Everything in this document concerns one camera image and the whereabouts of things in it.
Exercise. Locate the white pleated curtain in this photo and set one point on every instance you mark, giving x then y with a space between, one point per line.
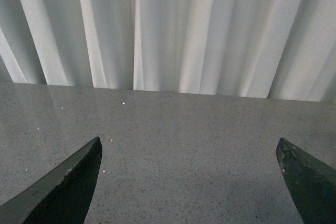
279 49

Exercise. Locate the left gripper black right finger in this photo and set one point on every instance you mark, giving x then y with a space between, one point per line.
311 183

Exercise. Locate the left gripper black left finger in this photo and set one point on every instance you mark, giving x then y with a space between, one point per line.
63 195

